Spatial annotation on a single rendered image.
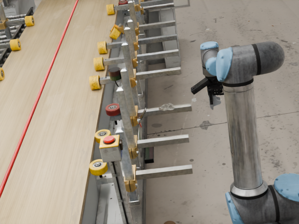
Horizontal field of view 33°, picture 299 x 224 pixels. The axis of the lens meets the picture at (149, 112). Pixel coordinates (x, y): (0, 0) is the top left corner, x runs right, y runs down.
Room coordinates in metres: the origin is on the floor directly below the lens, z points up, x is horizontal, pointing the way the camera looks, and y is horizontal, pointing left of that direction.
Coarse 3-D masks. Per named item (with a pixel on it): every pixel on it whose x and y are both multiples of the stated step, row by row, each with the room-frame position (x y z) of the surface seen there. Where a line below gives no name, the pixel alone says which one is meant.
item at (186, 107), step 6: (150, 108) 2.31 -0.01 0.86; (156, 108) 2.30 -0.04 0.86; (174, 108) 2.27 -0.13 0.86; (180, 108) 2.27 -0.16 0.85; (186, 108) 2.27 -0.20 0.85; (120, 114) 2.31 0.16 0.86; (138, 114) 2.29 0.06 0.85; (150, 114) 2.29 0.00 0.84; (156, 114) 2.28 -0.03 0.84; (162, 114) 2.28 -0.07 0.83; (114, 120) 2.30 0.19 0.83
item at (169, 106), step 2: (164, 104) 2.30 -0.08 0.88; (166, 104) 2.31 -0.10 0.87; (168, 104) 2.31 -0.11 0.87; (170, 104) 2.30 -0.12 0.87; (172, 104) 2.30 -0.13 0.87; (162, 106) 2.29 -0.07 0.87; (164, 106) 2.29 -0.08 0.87; (166, 106) 2.29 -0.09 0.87; (168, 106) 2.28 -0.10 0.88; (170, 106) 2.28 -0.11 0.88; (172, 106) 2.28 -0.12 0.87; (158, 108) 2.29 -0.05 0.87; (160, 108) 2.28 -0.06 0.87; (162, 108) 2.28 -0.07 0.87; (164, 108) 2.27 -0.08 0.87; (166, 108) 2.27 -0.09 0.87; (168, 108) 2.27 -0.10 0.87; (170, 108) 2.27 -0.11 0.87; (172, 108) 2.27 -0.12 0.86; (162, 110) 2.27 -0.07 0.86; (164, 110) 2.26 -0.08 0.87
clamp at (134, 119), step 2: (136, 106) 2.35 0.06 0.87; (136, 108) 2.32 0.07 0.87; (136, 110) 2.30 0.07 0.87; (136, 112) 2.28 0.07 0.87; (136, 114) 2.26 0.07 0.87; (130, 116) 2.25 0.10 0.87; (132, 116) 2.25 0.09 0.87; (134, 116) 2.24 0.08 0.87; (136, 116) 2.24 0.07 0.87; (130, 118) 2.23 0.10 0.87; (132, 118) 2.24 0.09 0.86; (134, 118) 2.23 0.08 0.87; (136, 118) 2.24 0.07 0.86; (138, 118) 2.29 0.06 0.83; (132, 120) 2.23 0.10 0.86; (134, 120) 2.22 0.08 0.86; (136, 120) 2.22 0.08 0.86; (132, 122) 2.23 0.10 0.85; (134, 122) 2.22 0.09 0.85; (136, 122) 2.22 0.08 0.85; (132, 124) 2.23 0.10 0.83; (134, 124) 2.22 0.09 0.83; (136, 124) 2.22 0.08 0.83; (132, 126) 2.23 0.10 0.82
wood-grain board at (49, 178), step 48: (48, 0) 4.49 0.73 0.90; (96, 0) 4.25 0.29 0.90; (48, 48) 3.32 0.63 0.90; (96, 48) 3.17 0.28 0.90; (0, 96) 2.69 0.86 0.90; (48, 96) 2.58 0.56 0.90; (96, 96) 2.48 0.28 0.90; (0, 144) 2.14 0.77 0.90; (48, 144) 2.07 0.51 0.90; (48, 192) 1.69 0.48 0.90
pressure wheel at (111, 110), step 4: (112, 104) 2.34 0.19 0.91; (116, 104) 2.34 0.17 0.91; (108, 108) 2.31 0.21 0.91; (112, 108) 2.31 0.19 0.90; (116, 108) 2.29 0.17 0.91; (108, 112) 2.29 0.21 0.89; (112, 112) 2.28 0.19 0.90; (116, 112) 2.28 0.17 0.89; (120, 112) 2.30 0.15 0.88; (116, 124) 2.31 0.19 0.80
